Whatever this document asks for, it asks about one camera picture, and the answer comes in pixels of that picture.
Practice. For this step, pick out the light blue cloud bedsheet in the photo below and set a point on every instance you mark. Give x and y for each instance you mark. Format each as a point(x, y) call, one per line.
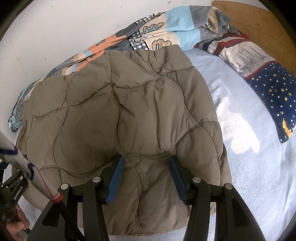
point(262, 169)

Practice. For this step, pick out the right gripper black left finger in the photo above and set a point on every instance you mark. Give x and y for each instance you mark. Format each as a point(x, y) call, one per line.
point(79, 215)

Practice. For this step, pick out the colourful striped patterned quilt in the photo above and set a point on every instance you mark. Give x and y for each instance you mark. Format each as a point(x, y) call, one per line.
point(184, 26)

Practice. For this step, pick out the person's left hand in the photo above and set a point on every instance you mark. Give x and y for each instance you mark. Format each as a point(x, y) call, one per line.
point(21, 223)

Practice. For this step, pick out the navy starry printed pillow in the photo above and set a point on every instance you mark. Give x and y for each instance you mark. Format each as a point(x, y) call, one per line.
point(272, 82)

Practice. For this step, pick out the wooden headboard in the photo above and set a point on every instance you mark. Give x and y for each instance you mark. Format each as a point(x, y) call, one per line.
point(262, 28)

